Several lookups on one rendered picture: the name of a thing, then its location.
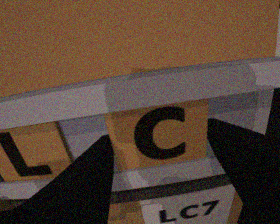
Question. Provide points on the tan tile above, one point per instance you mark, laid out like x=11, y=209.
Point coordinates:
x=33, y=152
x=160, y=134

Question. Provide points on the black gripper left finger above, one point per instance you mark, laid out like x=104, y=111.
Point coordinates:
x=79, y=195

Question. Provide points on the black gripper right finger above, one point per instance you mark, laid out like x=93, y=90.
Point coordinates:
x=252, y=163

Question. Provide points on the white paper ticket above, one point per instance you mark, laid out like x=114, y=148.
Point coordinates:
x=209, y=206

